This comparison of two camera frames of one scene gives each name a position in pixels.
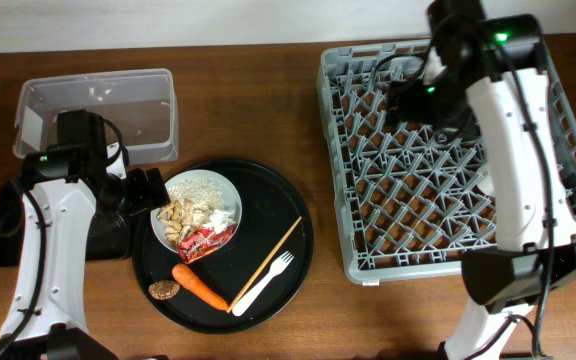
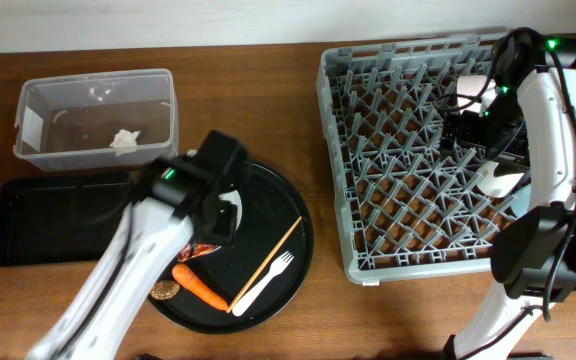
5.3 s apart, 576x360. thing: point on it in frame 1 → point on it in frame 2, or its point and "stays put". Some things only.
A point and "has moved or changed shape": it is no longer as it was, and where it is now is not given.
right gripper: [407, 93] → [512, 154]
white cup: [486, 182] stays put
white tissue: [220, 219] has moved or changed shape
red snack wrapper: [202, 241] stays put
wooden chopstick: [262, 267] stays put
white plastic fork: [276, 268] stays put
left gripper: [144, 199] → [225, 232]
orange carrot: [185, 277] stays put
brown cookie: [164, 289] stays put
